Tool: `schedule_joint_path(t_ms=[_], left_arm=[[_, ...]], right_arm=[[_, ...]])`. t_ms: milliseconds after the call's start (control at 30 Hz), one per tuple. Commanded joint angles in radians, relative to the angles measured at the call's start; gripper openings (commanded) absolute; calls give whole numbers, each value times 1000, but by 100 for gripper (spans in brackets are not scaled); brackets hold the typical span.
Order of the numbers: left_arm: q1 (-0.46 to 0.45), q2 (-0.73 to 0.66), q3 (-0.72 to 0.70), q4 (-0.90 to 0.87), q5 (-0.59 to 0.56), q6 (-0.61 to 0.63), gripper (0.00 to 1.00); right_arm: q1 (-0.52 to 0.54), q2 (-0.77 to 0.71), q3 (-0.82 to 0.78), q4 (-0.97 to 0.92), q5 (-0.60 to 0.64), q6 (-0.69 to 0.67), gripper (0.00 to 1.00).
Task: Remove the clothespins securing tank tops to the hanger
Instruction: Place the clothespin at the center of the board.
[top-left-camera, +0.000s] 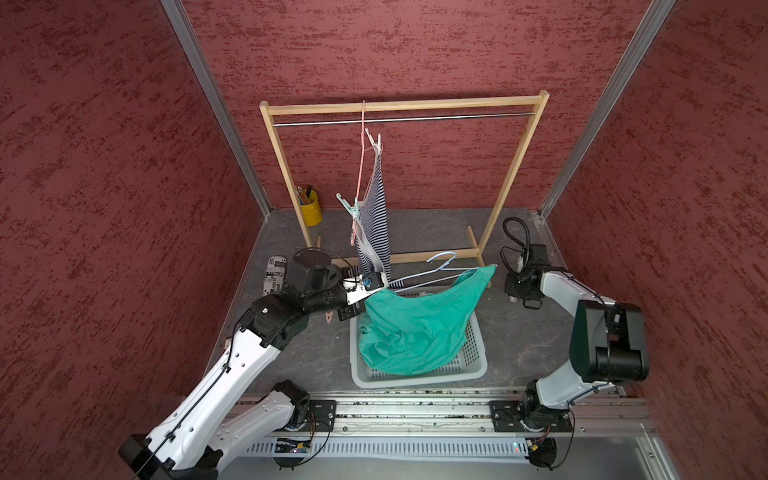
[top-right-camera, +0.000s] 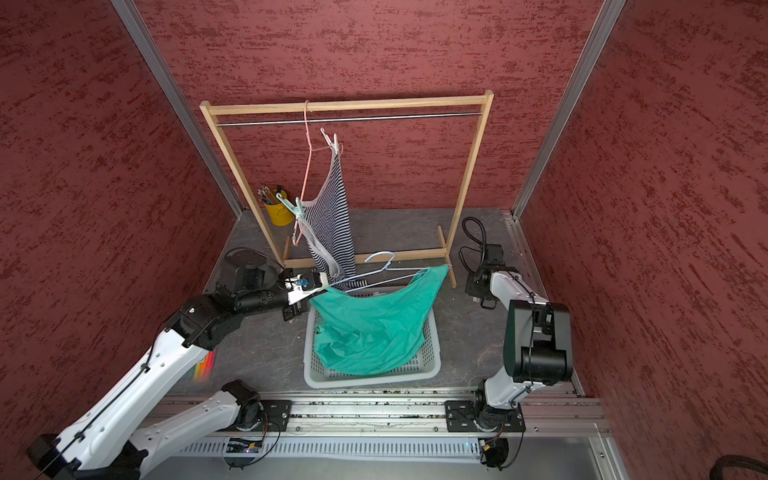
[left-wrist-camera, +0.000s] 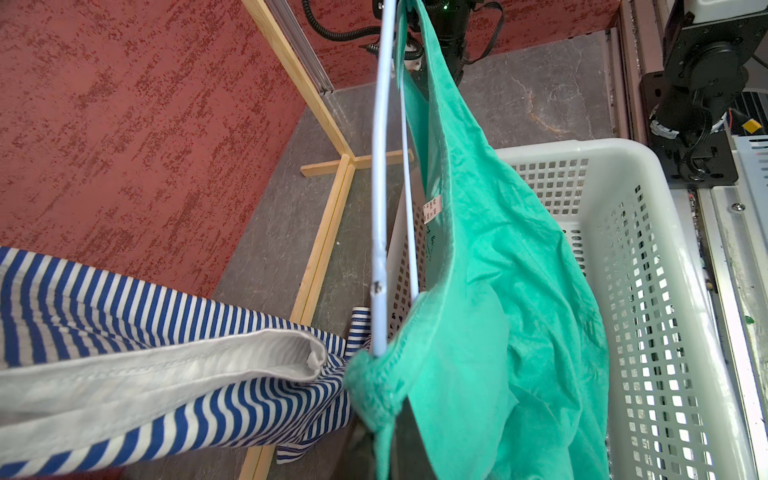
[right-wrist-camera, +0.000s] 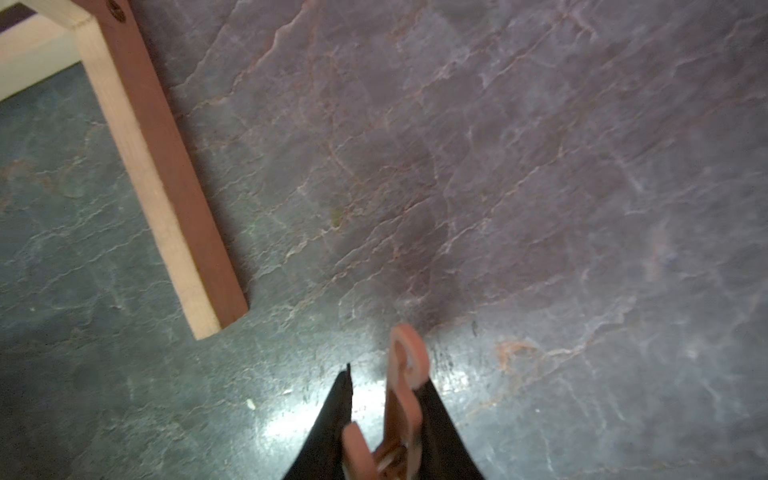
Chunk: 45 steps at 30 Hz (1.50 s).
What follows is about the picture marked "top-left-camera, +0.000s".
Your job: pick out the green tank top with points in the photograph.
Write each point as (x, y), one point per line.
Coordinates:
(406, 336)

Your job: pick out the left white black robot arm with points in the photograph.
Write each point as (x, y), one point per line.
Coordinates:
(197, 441)

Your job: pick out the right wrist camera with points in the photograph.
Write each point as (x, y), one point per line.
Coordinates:
(534, 256)

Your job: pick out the striped tank top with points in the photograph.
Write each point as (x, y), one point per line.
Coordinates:
(371, 224)

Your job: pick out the yellow pencil cup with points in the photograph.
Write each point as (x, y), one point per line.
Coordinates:
(309, 205)

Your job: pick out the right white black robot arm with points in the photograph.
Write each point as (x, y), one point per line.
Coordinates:
(608, 343)

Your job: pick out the mint clothespin lower striped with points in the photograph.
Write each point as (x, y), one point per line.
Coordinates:
(349, 205)

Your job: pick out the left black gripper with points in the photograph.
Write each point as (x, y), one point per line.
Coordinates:
(350, 311)

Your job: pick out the white clothespin top striped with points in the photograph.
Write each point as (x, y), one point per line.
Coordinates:
(375, 141)

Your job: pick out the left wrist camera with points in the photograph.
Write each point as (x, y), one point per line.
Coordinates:
(363, 286)

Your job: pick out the wooden clothes rack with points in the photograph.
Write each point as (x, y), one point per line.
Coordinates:
(533, 105)

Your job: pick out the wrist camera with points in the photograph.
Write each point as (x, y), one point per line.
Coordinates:
(363, 286)
(534, 256)

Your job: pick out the white plastic laundry basket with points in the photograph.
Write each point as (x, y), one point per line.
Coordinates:
(469, 364)

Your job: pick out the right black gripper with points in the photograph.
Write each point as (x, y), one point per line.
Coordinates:
(510, 289)

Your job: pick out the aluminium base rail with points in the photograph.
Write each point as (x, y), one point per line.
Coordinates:
(465, 412)

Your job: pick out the light blue wire hanger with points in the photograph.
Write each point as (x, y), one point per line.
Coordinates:
(441, 270)

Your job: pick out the pink wire hanger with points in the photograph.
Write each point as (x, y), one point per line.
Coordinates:
(362, 138)

